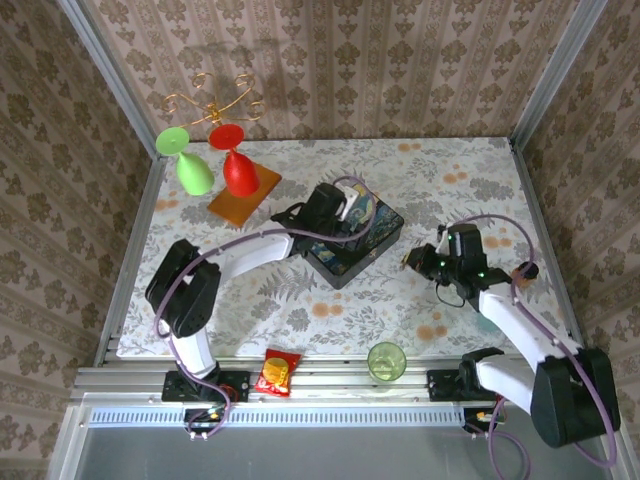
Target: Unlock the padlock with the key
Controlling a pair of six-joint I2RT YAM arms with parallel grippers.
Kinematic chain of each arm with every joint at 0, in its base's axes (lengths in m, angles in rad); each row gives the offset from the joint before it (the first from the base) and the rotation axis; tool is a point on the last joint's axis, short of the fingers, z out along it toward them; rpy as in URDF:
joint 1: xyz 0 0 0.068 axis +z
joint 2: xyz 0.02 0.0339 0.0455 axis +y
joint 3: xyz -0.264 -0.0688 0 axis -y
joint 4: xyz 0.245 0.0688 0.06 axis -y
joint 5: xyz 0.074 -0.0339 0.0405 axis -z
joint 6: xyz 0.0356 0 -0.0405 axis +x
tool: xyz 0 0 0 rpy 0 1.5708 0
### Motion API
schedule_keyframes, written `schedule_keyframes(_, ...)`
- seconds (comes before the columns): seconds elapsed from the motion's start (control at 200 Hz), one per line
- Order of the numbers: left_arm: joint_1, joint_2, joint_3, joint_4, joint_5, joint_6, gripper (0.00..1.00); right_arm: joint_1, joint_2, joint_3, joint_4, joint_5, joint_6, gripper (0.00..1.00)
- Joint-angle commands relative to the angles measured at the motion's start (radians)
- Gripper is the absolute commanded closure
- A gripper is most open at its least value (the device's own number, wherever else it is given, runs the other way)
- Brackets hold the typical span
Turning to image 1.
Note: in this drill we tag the starry night painted box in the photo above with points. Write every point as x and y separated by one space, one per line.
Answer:
340 270

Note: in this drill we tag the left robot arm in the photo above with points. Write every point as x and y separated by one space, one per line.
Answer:
250 252

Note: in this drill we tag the floral tablecloth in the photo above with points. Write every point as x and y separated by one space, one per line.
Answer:
450 200

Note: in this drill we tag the teal round disc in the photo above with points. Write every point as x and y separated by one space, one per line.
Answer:
487 324

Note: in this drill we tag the amber rectangular base board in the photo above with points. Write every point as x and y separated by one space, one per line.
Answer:
235 210

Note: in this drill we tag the red plastic wine glass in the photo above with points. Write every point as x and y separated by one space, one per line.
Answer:
240 175

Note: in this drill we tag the green translucent cup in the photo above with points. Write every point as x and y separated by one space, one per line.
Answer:
386 367

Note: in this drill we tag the green plastic wine glass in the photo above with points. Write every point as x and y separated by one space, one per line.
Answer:
195 175

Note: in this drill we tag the red snack packet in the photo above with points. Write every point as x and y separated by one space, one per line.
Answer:
275 375

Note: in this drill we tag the grey metal panel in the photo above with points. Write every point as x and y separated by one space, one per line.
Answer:
325 455

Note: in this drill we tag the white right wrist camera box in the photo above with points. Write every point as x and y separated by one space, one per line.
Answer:
443 245

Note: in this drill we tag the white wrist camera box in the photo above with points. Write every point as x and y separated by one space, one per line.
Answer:
443 245
352 200

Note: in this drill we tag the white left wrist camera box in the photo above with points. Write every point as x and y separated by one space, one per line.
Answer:
352 200

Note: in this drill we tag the aluminium side rail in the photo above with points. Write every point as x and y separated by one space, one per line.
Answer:
132 260
550 200

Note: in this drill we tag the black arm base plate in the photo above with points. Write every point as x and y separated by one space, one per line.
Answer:
237 387
442 387

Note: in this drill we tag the aluminium front rail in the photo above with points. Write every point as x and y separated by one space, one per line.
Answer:
340 385

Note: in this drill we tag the aluminium frame post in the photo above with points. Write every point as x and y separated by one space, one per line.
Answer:
110 75
560 75

